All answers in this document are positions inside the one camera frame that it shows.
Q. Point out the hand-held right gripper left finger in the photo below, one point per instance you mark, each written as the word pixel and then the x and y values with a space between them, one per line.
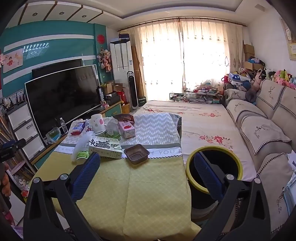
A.
pixel 85 176

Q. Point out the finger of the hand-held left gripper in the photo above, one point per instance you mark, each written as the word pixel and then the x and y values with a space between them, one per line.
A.
pixel 17 143

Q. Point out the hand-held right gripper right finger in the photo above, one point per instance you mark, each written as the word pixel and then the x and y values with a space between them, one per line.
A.
pixel 205 173

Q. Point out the black yellow-rimmed trash bin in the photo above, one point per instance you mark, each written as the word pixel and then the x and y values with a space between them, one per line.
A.
pixel 222 160

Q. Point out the printed paper cup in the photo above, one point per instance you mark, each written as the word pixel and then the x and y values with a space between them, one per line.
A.
pixel 97 122

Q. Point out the person's left hand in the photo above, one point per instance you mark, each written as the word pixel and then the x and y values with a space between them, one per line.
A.
pixel 5 185

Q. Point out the white plastic drawer cabinet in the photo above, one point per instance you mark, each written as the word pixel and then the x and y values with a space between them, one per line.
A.
pixel 23 132

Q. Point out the green label bottle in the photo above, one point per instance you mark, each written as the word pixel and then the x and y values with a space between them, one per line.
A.
pixel 82 155

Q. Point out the translucent white plastic bottle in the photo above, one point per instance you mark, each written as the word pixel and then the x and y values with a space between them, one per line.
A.
pixel 81 144

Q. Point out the green floral box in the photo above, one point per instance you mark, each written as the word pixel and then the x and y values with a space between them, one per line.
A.
pixel 106 147

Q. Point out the clear container with greens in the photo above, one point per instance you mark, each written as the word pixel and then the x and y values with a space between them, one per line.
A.
pixel 53 134

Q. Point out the red tray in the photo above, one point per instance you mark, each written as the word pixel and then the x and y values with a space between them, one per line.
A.
pixel 74 133

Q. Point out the blue tissue packet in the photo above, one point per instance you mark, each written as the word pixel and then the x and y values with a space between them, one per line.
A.
pixel 78 127

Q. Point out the clear water bottle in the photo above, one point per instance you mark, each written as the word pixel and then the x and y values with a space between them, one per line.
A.
pixel 64 126

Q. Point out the floral cream bedspread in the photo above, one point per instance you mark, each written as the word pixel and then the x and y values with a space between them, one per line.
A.
pixel 203 122

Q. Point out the clear plastic bag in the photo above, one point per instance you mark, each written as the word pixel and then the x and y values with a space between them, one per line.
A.
pixel 112 128

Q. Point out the brown plastic tray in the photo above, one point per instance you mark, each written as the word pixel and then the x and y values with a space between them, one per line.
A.
pixel 136 154

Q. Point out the yellow tablecloth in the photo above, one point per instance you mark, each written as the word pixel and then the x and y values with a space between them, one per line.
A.
pixel 150 197

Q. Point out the pink carton box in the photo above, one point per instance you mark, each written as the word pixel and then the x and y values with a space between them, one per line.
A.
pixel 126 129

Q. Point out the large curved black television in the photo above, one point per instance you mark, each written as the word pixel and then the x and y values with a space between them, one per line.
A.
pixel 62 99

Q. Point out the grey chevron cloth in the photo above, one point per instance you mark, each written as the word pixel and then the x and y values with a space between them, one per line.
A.
pixel 152 132

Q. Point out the dark red snack wrapper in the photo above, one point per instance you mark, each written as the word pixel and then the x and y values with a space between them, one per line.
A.
pixel 124 117

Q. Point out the beige sofa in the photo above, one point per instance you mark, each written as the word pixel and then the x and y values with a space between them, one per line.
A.
pixel 261 129

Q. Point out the cluttered glass coffee table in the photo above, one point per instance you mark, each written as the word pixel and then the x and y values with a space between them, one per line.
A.
pixel 196 96

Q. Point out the yellow bucket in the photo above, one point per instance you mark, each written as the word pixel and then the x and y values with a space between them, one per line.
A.
pixel 126 108

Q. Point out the black flat box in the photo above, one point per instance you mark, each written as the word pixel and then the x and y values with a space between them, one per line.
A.
pixel 111 97

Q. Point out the tall black printed box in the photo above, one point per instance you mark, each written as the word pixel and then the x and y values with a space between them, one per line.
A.
pixel 100 95

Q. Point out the small black television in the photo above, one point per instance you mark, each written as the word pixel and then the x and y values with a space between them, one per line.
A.
pixel 57 67

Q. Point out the red canister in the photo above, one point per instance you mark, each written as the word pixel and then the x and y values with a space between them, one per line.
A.
pixel 122 97

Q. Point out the white papers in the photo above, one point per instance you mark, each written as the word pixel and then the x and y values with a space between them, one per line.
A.
pixel 291 162

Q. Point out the pale blue plastic bag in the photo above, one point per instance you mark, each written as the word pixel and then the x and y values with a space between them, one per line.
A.
pixel 290 194

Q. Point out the closed cardboard box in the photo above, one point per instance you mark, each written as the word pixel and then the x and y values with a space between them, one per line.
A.
pixel 107 88

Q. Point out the open cardboard box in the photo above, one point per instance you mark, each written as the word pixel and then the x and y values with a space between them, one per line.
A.
pixel 119 88

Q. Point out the black and white tower fan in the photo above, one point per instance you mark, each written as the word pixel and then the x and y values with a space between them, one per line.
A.
pixel 132 88

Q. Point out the pile of plush toys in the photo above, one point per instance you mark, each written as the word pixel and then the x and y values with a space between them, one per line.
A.
pixel 245 81

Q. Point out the wide cardboard box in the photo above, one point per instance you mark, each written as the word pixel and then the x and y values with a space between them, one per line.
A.
pixel 249 66

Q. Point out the hanging artificial flower decoration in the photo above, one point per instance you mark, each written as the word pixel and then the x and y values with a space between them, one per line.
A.
pixel 104 60

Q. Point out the rolled bamboo mat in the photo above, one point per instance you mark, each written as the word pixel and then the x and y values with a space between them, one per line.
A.
pixel 136 69

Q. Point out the sheer cream curtain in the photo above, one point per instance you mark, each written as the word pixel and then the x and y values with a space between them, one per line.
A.
pixel 157 60
pixel 208 53

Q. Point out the white standing air conditioner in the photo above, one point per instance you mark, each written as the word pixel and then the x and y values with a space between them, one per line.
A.
pixel 121 58

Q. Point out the dark box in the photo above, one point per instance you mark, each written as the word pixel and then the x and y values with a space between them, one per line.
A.
pixel 123 36

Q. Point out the brown curtain rod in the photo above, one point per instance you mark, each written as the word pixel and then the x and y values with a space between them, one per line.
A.
pixel 175 19

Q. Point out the framed landscape painting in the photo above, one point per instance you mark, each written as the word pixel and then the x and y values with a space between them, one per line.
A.
pixel 289 34

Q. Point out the ceiling air vent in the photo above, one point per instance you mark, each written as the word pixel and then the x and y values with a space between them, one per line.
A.
pixel 260 7

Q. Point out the pink wall poster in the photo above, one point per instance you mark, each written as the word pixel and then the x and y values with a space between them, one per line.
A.
pixel 12 58

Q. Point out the red round wall decal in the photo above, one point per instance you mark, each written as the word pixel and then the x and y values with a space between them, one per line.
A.
pixel 100 38

